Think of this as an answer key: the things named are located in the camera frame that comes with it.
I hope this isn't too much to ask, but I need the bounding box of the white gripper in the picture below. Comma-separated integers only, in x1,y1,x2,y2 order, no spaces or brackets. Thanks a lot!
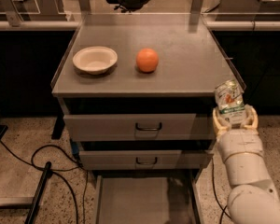
212,105,264,162

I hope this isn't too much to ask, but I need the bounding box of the crushed 7up can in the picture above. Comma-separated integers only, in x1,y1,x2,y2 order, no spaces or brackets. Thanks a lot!
215,79,246,126

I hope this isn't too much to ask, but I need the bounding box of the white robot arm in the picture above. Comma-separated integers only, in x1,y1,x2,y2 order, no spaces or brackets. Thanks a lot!
213,105,280,224

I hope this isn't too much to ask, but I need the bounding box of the top grey drawer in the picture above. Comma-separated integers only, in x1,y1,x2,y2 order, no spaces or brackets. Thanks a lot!
63,114,216,142

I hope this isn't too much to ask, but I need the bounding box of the grey drawer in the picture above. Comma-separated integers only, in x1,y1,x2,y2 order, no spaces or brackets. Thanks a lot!
93,172,204,224
79,150,212,170
63,114,216,142

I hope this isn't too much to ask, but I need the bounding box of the grey drawer cabinet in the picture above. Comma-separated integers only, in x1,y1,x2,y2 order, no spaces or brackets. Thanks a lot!
50,12,246,179

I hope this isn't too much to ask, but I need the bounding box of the bottom grey drawer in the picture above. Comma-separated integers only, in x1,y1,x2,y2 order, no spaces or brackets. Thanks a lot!
93,172,204,224

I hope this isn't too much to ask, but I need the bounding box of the middle grey drawer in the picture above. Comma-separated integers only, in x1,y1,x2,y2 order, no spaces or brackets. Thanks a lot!
79,150,212,170

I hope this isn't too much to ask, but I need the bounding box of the orange fruit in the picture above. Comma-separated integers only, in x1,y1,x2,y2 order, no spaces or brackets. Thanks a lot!
136,49,159,73

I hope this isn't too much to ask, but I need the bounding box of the black floor bar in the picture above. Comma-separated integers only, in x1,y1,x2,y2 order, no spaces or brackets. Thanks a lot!
24,161,52,224

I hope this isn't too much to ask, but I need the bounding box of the black cable right floor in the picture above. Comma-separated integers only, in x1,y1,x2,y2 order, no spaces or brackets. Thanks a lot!
210,158,233,224

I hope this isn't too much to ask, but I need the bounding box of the black cable floor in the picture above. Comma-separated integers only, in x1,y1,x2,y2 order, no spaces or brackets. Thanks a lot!
210,158,233,224
0,133,90,224

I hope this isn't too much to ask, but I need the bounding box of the white horizontal rail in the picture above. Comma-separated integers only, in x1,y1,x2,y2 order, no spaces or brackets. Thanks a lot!
0,20,280,31

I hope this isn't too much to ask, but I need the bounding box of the black cable left floor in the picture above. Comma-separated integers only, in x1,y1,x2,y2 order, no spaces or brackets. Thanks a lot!
0,133,90,224

